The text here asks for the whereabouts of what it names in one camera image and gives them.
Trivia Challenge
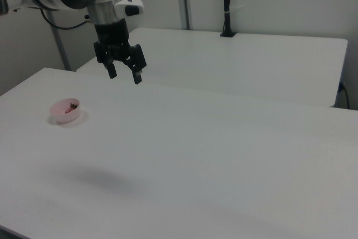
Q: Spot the pink plastic bowl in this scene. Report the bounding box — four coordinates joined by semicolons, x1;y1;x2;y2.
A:
49;97;83;124

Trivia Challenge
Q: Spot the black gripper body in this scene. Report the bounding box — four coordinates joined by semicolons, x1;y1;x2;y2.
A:
93;18;133;61

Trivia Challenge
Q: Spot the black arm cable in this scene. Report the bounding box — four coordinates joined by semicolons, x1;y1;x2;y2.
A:
40;8;92;30

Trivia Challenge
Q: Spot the red strawberry with green leaves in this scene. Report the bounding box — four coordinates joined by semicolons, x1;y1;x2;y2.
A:
64;103;79;115

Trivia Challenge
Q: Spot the white table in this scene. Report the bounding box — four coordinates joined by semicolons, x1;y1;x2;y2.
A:
76;27;348;109

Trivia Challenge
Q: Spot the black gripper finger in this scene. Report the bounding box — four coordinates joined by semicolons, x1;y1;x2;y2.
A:
123;44;148;85
93;41;118;79

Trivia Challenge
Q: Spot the black wall cable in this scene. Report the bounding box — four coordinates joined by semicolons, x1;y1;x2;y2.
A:
339;81;351;110

